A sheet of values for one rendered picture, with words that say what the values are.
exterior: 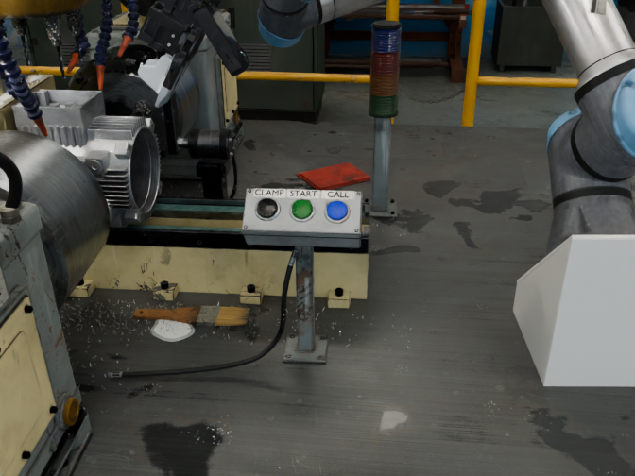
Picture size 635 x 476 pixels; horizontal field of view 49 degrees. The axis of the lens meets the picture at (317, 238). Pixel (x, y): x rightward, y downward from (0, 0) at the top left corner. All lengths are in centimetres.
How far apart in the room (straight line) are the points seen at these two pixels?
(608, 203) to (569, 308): 17
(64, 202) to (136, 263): 35
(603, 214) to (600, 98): 17
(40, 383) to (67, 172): 31
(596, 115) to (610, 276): 22
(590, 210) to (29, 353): 79
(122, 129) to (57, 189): 28
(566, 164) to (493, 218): 49
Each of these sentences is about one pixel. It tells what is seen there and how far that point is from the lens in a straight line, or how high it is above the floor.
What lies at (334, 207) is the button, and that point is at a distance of 98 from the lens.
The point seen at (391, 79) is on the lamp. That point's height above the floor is 111.
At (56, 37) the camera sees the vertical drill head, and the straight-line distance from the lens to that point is 122.
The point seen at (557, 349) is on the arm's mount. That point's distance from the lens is 109.
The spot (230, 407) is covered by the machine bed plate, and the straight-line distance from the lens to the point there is 105.
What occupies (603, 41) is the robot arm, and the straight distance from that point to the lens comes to 107.
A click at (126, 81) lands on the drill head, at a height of 112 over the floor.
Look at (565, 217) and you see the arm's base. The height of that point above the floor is 103.
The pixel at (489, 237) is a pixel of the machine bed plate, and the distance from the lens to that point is 151.
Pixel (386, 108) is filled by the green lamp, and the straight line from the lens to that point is 147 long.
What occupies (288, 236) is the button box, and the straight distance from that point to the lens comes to 99.
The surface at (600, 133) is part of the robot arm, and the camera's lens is 105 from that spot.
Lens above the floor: 151
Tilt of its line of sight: 29 degrees down
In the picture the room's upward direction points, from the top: straight up
